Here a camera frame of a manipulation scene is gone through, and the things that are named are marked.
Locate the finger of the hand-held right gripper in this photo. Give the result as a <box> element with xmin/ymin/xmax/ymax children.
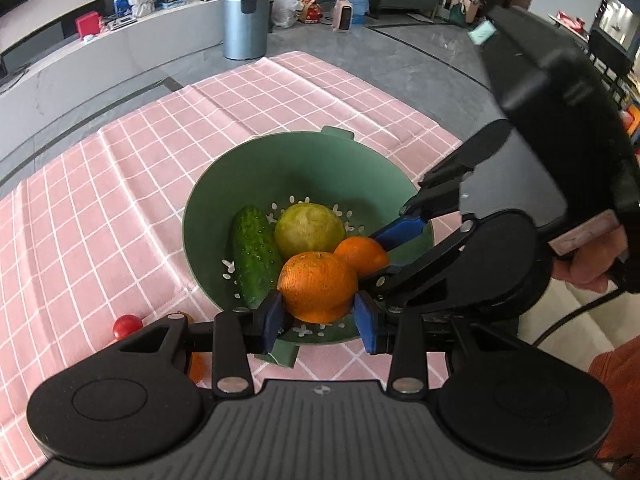
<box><xmin>370</xmin><ymin>152</ymin><xmax>481</xmax><ymax>251</ymax></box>
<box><xmin>357</xmin><ymin>220</ymin><xmax>476</xmax><ymax>311</ymax></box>

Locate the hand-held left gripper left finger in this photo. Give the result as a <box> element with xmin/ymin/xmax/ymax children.
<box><xmin>107</xmin><ymin>290</ymin><xmax>286</xmax><ymax>401</ymax></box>

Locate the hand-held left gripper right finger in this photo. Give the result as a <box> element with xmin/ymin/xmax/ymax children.
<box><xmin>352</xmin><ymin>292</ymin><xmax>526</xmax><ymax>396</ymax></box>

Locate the tangerine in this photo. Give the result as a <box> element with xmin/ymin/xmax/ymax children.
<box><xmin>332</xmin><ymin>236</ymin><xmax>390</xmax><ymax>279</ymax></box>

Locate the large round orange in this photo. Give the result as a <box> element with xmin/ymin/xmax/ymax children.
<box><xmin>277</xmin><ymin>251</ymin><xmax>360</xmax><ymax>324</ymax></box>

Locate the small orange kumquat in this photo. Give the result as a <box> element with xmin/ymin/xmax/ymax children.
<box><xmin>186</xmin><ymin>352</ymin><xmax>209</xmax><ymax>384</ymax></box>

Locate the green colander bowl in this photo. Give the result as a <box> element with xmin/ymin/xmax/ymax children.
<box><xmin>181</xmin><ymin>126</ymin><xmax>435</xmax><ymax>367</ymax></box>

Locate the red tomato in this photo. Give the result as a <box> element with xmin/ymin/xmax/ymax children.
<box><xmin>112</xmin><ymin>314</ymin><xmax>144</xmax><ymax>341</ymax></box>

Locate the person's right hand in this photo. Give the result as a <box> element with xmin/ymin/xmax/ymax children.
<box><xmin>552</xmin><ymin>226</ymin><xmax>631</xmax><ymax>293</ymax></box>

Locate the green cucumber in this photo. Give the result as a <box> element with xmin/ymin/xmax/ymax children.
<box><xmin>230</xmin><ymin>205</ymin><xmax>284</xmax><ymax>309</ymax></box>

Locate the yellow-green guava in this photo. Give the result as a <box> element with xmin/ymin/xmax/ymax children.
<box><xmin>274</xmin><ymin>201</ymin><xmax>347</xmax><ymax>262</ymax></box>

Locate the row of shopping bags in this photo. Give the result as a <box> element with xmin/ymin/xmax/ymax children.
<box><xmin>440</xmin><ymin>0</ymin><xmax>501</xmax><ymax>46</ymax></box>

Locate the pink checked tablecloth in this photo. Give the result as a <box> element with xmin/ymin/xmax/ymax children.
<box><xmin>0</xmin><ymin>51</ymin><xmax>473</xmax><ymax>480</ymax></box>

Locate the pink space heater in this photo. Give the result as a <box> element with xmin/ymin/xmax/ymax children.
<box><xmin>333</xmin><ymin>0</ymin><xmax>355</xmax><ymax>34</ymax></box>

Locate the orange cloth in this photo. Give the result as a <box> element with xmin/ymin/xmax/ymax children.
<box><xmin>587</xmin><ymin>340</ymin><xmax>640</xmax><ymax>461</ymax></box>

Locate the white plastic bag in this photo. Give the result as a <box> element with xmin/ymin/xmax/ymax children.
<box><xmin>270</xmin><ymin>0</ymin><xmax>305</xmax><ymax>29</ymax></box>

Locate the blue-grey trash can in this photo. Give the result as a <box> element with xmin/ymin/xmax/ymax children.
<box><xmin>221</xmin><ymin>0</ymin><xmax>271</xmax><ymax>60</ymax></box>

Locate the white marble tv console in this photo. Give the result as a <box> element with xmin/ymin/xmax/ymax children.
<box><xmin>0</xmin><ymin>0</ymin><xmax>226</xmax><ymax>181</ymax></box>

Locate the black cable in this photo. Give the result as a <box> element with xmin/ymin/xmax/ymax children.
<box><xmin>535</xmin><ymin>285</ymin><xmax>632</xmax><ymax>347</ymax></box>

